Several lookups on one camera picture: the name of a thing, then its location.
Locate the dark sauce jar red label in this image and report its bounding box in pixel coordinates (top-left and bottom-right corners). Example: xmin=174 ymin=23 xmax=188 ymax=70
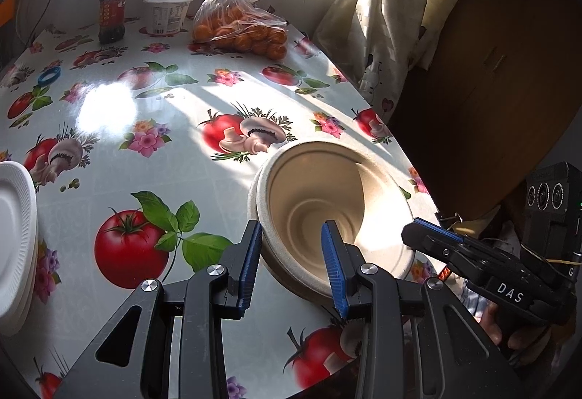
xmin=97 ymin=0 xmax=130 ymax=45

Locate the white plastic tub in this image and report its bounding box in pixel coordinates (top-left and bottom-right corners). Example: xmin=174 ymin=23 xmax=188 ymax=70
xmin=143 ymin=0 xmax=195 ymax=36

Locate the person's right hand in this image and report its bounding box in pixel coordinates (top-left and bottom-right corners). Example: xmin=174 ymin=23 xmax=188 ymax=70
xmin=482 ymin=303 xmax=558 ymax=366

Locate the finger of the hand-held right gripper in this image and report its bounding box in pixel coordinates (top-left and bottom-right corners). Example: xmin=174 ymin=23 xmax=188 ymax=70
xmin=413 ymin=218 xmax=465 ymax=246
xmin=401 ymin=223 xmax=456 ymax=262

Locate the blue plastic ring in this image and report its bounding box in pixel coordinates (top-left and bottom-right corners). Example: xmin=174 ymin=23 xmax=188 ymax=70
xmin=37 ymin=67 xmax=62 ymax=87

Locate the plastic bag of oranges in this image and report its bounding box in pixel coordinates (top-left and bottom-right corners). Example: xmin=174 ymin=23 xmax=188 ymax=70
xmin=192 ymin=0 xmax=292 ymax=60

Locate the brown wooden cabinet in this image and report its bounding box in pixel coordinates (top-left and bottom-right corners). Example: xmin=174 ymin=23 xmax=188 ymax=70
xmin=391 ymin=0 xmax=582 ymax=222

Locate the fruit print tablecloth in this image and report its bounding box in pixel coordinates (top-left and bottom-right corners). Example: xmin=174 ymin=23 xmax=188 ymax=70
xmin=0 ymin=17 xmax=455 ymax=399

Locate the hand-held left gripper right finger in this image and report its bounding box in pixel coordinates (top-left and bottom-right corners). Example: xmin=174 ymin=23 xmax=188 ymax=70
xmin=320 ymin=221 xmax=523 ymax=399

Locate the cream patterned curtain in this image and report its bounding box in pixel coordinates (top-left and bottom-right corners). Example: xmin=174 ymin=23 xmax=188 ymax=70
xmin=314 ymin=0 xmax=489 ymax=113

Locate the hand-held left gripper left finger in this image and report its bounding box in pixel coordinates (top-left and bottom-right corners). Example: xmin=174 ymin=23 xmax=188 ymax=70
xmin=55 ymin=219 xmax=264 ymax=399

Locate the black binder clip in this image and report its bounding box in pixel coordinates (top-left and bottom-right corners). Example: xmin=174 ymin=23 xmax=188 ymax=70
xmin=435 ymin=210 xmax=465 ymax=227

